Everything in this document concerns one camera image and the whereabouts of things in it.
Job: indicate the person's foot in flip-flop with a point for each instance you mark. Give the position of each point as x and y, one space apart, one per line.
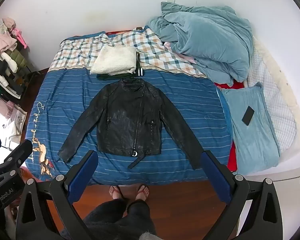
115 192
142 192

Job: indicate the black leather jacket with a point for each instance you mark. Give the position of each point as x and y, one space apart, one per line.
130 112

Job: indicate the white embroidered cloth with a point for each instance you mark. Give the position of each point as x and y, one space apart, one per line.
16 120

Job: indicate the person's left foot in flip-flop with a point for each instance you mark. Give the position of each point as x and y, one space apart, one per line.
115 192

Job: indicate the red sheet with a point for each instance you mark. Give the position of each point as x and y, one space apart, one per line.
232 158

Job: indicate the white quilted mattress pad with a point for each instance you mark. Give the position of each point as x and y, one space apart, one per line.
277 97

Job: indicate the light blue pillow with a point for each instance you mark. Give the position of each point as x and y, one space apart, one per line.
252 140

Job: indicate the olive puffer jacket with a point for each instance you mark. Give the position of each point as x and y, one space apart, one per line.
18 57

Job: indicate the pink garment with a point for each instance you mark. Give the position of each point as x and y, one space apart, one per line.
1 36

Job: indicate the black smartphone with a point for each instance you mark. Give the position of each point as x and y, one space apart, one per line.
248 115

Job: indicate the green garment with striped cuffs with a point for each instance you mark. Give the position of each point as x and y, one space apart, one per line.
110 77

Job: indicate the white bed frame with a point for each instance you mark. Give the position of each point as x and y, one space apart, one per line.
287 170

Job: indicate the person's legs in dark pants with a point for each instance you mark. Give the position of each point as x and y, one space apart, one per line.
130 220

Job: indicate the plaid blanket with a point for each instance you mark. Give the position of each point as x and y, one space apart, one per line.
152 45

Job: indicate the pink plastic hanger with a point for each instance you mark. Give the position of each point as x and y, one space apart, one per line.
20 38

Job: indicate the white fluffy folded garment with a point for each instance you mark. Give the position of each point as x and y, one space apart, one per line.
113 58

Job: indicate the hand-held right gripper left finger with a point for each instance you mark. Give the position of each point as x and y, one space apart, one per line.
83 173

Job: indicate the blue striped bed sheet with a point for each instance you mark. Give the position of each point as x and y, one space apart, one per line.
190 100

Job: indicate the pink cloth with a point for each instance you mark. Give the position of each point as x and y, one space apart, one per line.
187 58

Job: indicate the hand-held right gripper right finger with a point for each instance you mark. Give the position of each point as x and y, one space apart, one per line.
216 177

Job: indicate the light blue duvet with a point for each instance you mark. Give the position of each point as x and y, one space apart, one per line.
210 37

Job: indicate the person's grey fuzzy sweater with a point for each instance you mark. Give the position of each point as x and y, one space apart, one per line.
148 236

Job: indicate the person's right foot in flip-flop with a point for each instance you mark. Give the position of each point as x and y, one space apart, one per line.
142 192

